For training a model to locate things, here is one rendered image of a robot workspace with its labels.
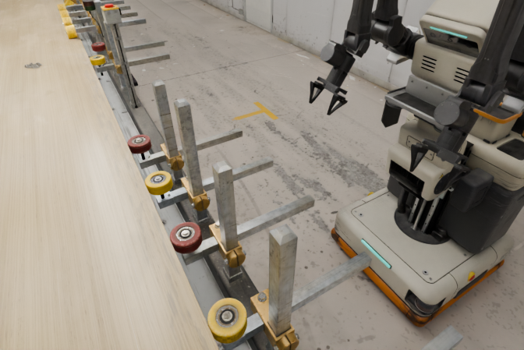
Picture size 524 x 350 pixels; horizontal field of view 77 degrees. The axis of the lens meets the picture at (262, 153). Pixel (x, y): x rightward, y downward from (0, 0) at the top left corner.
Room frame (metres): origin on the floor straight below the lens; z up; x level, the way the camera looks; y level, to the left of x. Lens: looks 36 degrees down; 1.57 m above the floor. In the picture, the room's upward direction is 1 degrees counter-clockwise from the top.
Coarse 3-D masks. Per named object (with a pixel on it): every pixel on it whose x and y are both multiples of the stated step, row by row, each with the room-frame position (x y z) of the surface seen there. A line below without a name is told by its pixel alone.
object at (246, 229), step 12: (288, 204) 0.74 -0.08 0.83; (300, 204) 0.73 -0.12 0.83; (312, 204) 0.75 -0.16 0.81; (264, 216) 0.69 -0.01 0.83; (276, 216) 0.69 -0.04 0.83; (288, 216) 0.70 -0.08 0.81; (240, 228) 0.64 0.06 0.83; (252, 228) 0.64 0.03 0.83; (264, 228) 0.66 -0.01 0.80; (204, 240) 0.60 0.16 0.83; (204, 252) 0.57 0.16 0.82
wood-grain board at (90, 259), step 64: (0, 0) 3.50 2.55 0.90; (0, 64) 1.78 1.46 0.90; (64, 64) 1.77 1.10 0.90; (0, 128) 1.10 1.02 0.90; (64, 128) 1.09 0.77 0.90; (0, 192) 0.73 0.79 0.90; (64, 192) 0.73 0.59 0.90; (128, 192) 0.73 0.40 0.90; (0, 256) 0.50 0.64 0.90; (64, 256) 0.50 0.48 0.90; (128, 256) 0.50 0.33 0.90; (0, 320) 0.34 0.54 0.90; (64, 320) 0.34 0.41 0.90; (128, 320) 0.34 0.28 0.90; (192, 320) 0.34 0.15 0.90
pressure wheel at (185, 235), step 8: (184, 224) 0.59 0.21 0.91; (192, 224) 0.59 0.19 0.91; (176, 232) 0.56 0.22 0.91; (184, 232) 0.56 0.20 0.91; (192, 232) 0.56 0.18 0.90; (200, 232) 0.56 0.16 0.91; (176, 240) 0.54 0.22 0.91; (184, 240) 0.54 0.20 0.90; (192, 240) 0.54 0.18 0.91; (200, 240) 0.55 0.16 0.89; (176, 248) 0.53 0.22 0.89; (184, 248) 0.52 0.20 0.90; (192, 248) 0.53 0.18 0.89
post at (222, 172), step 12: (216, 168) 0.57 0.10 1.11; (228, 168) 0.57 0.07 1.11; (216, 180) 0.57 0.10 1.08; (228, 180) 0.57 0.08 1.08; (216, 192) 0.58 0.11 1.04; (228, 192) 0.57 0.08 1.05; (228, 204) 0.56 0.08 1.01; (228, 216) 0.56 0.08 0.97; (228, 228) 0.56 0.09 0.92; (228, 240) 0.56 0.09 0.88
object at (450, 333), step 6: (444, 330) 0.34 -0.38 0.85; (450, 330) 0.34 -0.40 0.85; (438, 336) 0.32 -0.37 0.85; (444, 336) 0.32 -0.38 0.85; (450, 336) 0.32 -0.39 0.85; (456, 336) 0.32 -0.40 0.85; (432, 342) 0.31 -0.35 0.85; (438, 342) 0.31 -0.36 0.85; (444, 342) 0.31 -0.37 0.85; (450, 342) 0.31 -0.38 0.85; (456, 342) 0.31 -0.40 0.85; (426, 348) 0.30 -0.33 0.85; (432, 348) 0.30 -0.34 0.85; (438, 348) 0.30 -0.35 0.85; (444, 348) 0.30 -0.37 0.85; (450, 348) 0.30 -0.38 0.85
